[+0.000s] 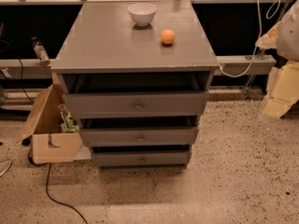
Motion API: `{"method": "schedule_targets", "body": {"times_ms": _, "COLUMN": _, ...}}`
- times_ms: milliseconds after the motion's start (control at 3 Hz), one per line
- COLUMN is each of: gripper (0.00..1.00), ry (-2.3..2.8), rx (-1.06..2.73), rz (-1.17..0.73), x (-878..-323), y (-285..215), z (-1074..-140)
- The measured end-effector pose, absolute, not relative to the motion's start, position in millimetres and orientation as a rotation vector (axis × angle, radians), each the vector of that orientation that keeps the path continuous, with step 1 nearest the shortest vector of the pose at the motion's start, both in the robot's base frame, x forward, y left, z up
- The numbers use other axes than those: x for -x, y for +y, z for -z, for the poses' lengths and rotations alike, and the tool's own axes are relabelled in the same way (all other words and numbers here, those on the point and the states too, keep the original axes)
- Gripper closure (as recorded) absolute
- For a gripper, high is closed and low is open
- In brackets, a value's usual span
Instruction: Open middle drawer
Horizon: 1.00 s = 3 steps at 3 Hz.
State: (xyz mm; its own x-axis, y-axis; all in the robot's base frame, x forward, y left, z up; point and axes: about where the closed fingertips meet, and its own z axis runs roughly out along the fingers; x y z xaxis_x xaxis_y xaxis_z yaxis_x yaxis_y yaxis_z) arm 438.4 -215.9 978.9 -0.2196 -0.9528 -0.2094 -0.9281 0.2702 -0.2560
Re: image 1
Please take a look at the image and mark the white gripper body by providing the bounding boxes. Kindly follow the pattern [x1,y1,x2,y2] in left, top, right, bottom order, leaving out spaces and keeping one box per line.
[255,21,281,49]

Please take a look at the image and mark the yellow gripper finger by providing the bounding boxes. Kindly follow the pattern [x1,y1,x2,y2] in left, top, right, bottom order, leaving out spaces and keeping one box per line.
[261,61,299,119]

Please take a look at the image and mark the grey drawer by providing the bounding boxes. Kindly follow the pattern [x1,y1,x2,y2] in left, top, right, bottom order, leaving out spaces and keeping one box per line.
[63,91,208,119]
[80,127,198,147]
[92,150,192,167]

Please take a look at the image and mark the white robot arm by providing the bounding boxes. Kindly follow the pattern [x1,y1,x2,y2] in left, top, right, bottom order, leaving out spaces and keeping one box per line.
[255,1,299,121]

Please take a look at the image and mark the grey drawer cabinet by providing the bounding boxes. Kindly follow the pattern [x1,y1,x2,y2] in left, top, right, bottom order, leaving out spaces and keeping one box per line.
[51,1,219,155]

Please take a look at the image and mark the grey bottom drawer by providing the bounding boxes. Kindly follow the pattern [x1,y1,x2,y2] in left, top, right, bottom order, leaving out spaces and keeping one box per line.
[92,150,192,167]

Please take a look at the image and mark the grey top drawer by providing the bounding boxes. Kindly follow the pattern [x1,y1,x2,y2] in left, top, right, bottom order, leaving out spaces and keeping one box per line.
[63,91,208,119]

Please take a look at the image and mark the open cardboard box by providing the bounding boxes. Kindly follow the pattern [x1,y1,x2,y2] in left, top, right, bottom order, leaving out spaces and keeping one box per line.
[20,73,82,164]

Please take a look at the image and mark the metal tripod pole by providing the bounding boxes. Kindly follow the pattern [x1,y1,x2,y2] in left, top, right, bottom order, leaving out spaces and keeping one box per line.
[242,0,296,101]

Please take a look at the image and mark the orange ball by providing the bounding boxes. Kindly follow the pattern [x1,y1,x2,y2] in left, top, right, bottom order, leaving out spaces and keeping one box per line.
[161,29,176,45]

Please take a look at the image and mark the white bowl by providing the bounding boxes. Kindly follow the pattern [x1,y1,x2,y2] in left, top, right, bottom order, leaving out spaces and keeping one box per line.
[128,3,157,26]

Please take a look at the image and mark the green snack bag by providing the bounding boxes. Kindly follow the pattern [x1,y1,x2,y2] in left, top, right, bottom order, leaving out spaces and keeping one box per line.
[58,104,79,133]

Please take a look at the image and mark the clear plastic bottle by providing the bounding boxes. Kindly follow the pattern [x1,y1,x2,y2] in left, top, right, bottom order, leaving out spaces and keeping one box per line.
[31,36,50,65]

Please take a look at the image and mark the black floor cable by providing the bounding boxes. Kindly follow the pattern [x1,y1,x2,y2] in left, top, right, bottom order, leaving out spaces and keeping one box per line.
[27,147,89,224]

